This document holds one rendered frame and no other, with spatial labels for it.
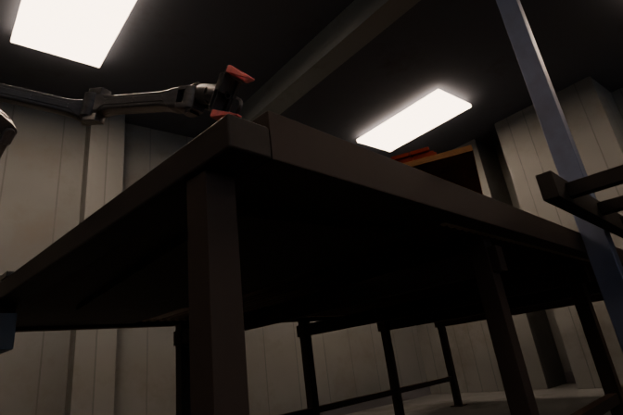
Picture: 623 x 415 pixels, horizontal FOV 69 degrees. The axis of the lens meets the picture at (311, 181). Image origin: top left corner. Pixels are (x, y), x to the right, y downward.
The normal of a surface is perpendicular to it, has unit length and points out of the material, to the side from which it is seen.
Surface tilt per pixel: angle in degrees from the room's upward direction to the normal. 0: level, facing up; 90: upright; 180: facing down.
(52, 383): 90
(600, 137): 90
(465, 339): 90
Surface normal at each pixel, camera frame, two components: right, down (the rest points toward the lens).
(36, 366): 0.63, -0.37
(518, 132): -0.77, -0.15
